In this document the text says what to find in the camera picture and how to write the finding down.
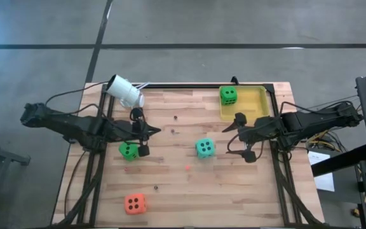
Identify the small orange die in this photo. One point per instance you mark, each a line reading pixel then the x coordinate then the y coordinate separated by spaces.
pixel 187 167

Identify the black aluminium table frame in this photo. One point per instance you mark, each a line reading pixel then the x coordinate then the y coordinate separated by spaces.
pixel 183 86

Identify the large orange foam die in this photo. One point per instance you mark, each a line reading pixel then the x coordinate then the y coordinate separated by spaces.
pixel 135 204

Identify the white paper sheet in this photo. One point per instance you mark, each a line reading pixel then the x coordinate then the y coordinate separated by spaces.
pixel 321 168

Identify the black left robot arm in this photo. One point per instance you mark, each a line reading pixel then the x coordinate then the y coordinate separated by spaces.
pixel 75 125

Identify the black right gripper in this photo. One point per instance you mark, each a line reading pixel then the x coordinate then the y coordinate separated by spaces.
pixel 254 130

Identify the small black bracket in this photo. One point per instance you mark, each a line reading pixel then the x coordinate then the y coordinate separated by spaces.
pixel 234 79

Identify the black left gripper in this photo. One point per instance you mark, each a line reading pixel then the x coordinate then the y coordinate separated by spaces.
pixel 122 131

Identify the yellow translucent plastic tray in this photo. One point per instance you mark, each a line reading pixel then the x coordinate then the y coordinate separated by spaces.
pixel 249 105

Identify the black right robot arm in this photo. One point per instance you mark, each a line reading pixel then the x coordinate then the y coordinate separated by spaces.
pixel 313 119

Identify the small yellow object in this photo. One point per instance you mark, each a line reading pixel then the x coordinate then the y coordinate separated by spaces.
pixel 356 212

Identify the white bullet security camera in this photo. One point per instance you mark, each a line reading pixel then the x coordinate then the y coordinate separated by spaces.
pixel 122 89

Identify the dark metal side table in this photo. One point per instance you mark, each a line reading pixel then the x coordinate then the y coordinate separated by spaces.
pixel 5 157

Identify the large teal foam die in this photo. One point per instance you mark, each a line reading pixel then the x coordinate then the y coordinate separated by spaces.
pixel 205 148

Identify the large green foam die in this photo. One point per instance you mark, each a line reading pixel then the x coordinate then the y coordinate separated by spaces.
pixel 126 152
pixel 228 95

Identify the black side desk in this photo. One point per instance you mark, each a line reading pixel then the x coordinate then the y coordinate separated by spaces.
pixel 338 162

